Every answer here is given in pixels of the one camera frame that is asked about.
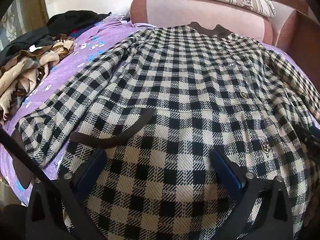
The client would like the pink padded headboard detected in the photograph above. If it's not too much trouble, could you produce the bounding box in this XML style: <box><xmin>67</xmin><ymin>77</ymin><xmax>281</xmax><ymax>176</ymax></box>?
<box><xmin>130</xmin><ymin>0</ymin><xmax>298</xmax><ymax>48</ymax></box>

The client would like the black garment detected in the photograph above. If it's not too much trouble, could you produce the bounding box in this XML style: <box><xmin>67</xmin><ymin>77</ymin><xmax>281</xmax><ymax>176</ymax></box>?
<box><xmin>0</xmin><ymin>31</ymin><xmax>54</xmax><ymax>66</ymax></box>
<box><xmin>47</xmin><ymin>10</ymin><xmax>112</xmax><ymax>37</ymax></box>

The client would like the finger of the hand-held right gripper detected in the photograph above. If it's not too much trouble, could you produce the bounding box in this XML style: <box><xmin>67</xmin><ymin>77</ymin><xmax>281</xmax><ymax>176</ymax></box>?
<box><xmin>294</xmin><ymin>123</ymin><xmax>320</xmax><ymax>161</ymax></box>

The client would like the black and beige checked coat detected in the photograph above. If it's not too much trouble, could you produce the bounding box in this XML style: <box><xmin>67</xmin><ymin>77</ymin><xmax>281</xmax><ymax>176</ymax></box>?
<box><xmin>11</xmin><ymin>21</ymin><xmax>320</xmax><ymax>240</ymax></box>

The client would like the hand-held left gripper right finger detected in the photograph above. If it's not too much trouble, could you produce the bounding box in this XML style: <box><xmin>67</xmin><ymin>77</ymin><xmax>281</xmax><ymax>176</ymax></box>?
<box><xmin>210</xmin><ymin>148</ymin><xmax>294</xmax><ymax>240</ymax></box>

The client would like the brown and beige patterned blanket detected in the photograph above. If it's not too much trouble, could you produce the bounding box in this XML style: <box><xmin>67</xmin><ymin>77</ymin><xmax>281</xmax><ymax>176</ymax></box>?
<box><xmin>0</xmin><ymin>34</ymin><xmax>76</xmax><ymax>126</ymax></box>

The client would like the purple floral bed sheet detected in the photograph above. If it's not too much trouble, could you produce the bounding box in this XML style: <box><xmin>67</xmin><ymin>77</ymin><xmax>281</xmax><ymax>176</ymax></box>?
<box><xmin>0</xmin><ymin>15</ymin><xmax>300</xmax><ymax>207</ymax></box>

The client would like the brown wooden cabinet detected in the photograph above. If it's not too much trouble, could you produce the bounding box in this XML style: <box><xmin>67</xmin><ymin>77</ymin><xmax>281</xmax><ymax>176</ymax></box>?
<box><xmin>287</xmin><ymin>11</ymin><xmax>320</xmax><ymax>62</ymax></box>

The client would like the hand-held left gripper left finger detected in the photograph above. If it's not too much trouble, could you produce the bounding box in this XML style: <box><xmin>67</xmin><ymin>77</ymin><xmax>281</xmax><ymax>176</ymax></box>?
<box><xmin>25</xmin><ymin>147</ymin><xmax>108</xmax><ymax>240</ymax></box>

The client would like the wooden door frame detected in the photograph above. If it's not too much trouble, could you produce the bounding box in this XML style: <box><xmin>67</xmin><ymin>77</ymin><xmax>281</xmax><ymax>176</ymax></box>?
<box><xmin>24</xmin><ymin>0</ymin><xmax>50</xmax><ymax>28</ymax></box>

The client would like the patterned glass door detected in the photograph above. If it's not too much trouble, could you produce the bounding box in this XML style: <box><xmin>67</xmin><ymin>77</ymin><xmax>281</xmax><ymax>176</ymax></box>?
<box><xmin>0</xmin><ymin>2</ymin><xmax>26</xmax><ymax>46</ymax></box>

